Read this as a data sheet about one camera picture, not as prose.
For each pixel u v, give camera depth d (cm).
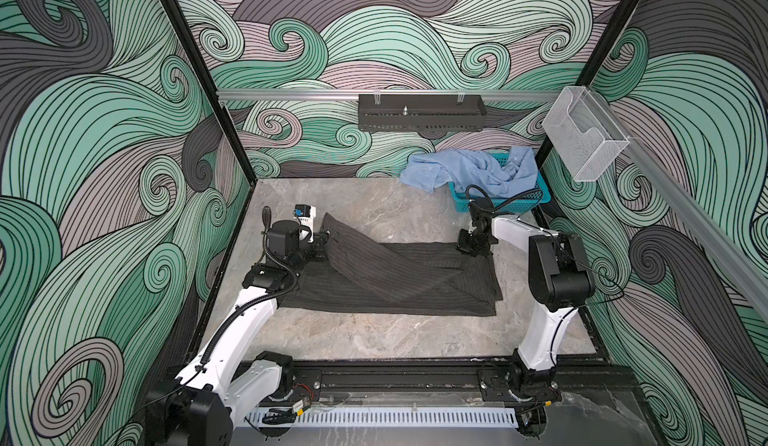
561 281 52
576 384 74
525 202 104
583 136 78
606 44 82
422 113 95
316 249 70
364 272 89
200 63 86
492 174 112
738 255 53
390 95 97
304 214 69
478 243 84
